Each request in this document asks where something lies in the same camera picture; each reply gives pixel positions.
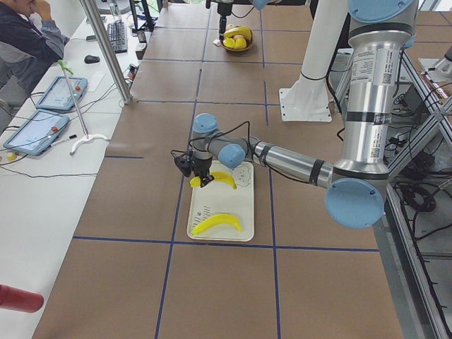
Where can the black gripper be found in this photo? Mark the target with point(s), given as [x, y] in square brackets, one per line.
[222, 10]
[201, 167]

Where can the yellow banana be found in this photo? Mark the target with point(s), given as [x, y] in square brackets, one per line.
[239, 30]
[215, 220]
[219, 176]

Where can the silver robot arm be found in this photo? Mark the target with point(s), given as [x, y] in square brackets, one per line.
[256, 5]
[341, 102]

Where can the brown wicker basket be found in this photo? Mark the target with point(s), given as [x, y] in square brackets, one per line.
[249, 42]

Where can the cream bear tray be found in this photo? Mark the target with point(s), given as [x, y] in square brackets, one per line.
[217, 197]

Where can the black keyboard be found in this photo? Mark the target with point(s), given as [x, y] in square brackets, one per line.
[117, 36]

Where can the black computer mouse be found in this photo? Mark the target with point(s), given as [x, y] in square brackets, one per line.
[90, 59]

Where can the white grabber stick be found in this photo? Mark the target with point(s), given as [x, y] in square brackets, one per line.
[87, 137]

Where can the far blue teach pendant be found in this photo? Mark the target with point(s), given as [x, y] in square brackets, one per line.
[58, 97]

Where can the blue teach pendant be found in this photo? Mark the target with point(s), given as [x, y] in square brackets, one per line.
[37, 133]
[58, 97]

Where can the near blue teach pendant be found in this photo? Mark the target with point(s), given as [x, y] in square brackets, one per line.
[37, 133]

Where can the person in dark jacket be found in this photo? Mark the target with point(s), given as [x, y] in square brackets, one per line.
[30, 40]

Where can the red bottle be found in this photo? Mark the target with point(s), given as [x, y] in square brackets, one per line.
[20, 300]

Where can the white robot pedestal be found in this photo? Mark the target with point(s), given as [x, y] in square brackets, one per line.
[307, 99]

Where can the aluminium frame post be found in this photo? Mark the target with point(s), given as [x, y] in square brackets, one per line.
[100, 32]

